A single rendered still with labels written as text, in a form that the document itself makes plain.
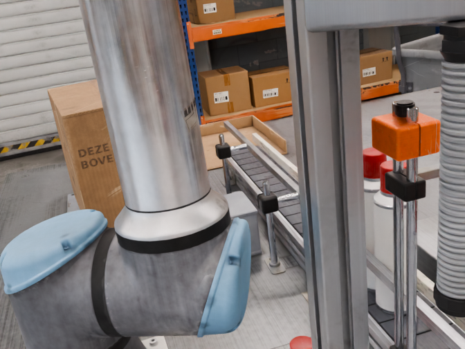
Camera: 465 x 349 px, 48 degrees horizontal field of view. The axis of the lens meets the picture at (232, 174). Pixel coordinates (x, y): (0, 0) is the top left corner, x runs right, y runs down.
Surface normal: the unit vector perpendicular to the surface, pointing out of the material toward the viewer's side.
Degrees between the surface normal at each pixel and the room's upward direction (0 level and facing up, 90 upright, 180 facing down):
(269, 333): 0
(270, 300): 0
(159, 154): 87
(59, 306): 79
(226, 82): 90
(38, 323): 88
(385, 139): 90
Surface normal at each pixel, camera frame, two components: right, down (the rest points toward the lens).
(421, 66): -0.78, 0.37
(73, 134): 0.39, 0.30
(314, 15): -0.33, 0.39
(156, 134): 0.18, 0.29
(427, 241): -0.12, -0.92
